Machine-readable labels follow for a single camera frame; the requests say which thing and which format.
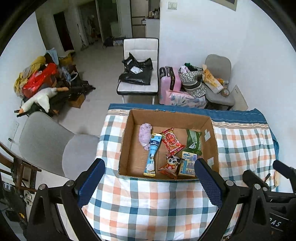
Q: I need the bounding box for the green snack packet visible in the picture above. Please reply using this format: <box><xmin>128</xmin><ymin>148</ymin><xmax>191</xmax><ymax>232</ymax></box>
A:
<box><xmin>184</xmin><ymin>129</ymin><xmax>202</xmax><ymax>156</ymax></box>

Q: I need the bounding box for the panda orange snack packet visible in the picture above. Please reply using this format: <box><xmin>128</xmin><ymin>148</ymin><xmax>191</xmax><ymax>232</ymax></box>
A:
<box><xmin>158</xmin><ymin>155</ymin><xmax>184</xmax><ymax>179</ymax></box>

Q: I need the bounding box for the red snack packet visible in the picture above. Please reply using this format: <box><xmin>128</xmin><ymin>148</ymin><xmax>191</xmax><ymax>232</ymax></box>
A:
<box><xmin>160</xmin><ymin>128</ymin><xmax>185</xmax><ymax>155</ymax></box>

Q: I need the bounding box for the blue tube packet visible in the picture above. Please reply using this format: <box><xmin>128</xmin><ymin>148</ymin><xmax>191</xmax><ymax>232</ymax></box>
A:
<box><xmin>143</xmin><ymin>133</ymin><xmax>162</xmax><ymax>177</ymax></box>

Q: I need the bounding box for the wooden chair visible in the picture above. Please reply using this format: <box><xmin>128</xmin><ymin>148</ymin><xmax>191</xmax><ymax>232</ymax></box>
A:
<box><xmin>1</xmin><ymin>143</ymin><xmax>42</xmax><ymax>193</ymax></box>

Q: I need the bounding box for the plaid checkered blanket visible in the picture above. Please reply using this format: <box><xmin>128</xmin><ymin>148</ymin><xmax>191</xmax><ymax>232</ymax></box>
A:
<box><xmin>82</xmin><ymin>109</ymin><xmax>279</xmax><ymax>240</ymax></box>

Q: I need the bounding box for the open cardboard box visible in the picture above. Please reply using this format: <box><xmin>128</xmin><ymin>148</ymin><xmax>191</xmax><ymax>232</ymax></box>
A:
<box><xmin>118</xmin><ymin>109</ymin><xmax>219</xmax><ymax>181</ymax></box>

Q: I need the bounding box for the grey fabric chair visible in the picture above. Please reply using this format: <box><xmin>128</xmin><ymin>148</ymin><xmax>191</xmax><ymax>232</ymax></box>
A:
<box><xmin>19</xmin><ymin>112</ymin><xmax>99</xmax><ymax>180</ymax></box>

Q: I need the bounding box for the tape roll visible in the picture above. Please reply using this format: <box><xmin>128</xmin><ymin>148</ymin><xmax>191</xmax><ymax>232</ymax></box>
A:
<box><xmin>220</xmin><ymin>88</ymin><xmax>230</xmax><ymax>97</ymax></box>

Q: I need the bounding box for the yellow white paper bag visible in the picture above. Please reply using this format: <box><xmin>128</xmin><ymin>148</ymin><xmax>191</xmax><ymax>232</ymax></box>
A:
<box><xmin>202</xmin><ymin>64</ymin><xmax>223</xmax><ymax>94</ymax></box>

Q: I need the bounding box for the floral pink pillow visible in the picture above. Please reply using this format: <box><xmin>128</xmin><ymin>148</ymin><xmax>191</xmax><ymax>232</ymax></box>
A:
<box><xmin>164</xmin><ymin>90</ymin><xmax>208</xmax><ymax>109</ymax></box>

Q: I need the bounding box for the patterned tote bag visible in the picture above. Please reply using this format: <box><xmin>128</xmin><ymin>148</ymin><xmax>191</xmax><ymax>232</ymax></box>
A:
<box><xmin>178</xmin><ymin>68</ymin><xmax>206</xmax><ymax>98</ymax></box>

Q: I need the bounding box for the grey cushioned chair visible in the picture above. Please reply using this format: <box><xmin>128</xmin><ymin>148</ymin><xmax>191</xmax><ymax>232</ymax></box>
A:
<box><xmin>205</xmin><ymin>54</ymin><xmax>235</xmax><ymax>110</ymax></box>

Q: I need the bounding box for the small brown cardboard box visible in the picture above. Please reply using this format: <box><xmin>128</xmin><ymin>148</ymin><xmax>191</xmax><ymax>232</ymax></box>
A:
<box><xmin>68</xmin><ymin>94</ymin><xmax>85</xmax><ymax>108</ymax></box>

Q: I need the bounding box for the white goose plush toy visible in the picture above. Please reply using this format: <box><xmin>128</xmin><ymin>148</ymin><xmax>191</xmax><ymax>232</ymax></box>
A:
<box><xmin>15</xmin><ymin>87</ymin><xmax>69</xmax><ymax>117</ymax></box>

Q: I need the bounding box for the pink suitcase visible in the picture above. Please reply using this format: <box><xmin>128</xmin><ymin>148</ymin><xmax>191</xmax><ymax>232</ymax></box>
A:
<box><xmin>159</xmin><ymin>66</ymin><xmax>182</xmax><ymax>104</ymax></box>

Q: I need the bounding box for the red plastic bag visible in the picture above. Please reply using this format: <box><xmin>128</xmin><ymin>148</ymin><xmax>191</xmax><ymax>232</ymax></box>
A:
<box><xmin>22</xmin><ymin>63</ymin><xmax>58</xmax><ymax>98</ymax></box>

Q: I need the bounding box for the yellow cloth pile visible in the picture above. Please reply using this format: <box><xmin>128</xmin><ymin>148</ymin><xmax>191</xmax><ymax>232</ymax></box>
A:
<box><xmin>14</xmin><ymin>56</ymin><xmax>46</xmax><ymax>96</ymax></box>

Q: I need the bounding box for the black plastic bag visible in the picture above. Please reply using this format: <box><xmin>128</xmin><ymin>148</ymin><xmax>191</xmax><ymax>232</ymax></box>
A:
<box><xmin>119</xmin><ymin>53</ymin><xmax>153</xmax><ymax>85</ymax></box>

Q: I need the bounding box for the white leather chair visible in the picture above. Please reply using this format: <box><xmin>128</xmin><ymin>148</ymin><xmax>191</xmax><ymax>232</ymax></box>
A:
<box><xmin>116</xmin><ymin>38</ymin><xmax>159</xmax><ymax>104</ymax></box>

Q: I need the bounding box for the framed wall picture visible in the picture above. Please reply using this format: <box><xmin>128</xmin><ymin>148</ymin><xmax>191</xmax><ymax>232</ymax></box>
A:
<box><xmin>211</xmin><ymin>0</ymin><xmax>237</xmax><ymax>11</ymax></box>

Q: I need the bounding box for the wall light switch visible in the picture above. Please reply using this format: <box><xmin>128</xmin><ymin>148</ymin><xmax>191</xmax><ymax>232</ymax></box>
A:
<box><xmin>168</xmin><ymin>1</ymin><xmax>178</xmax><ymax>10</ymax></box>

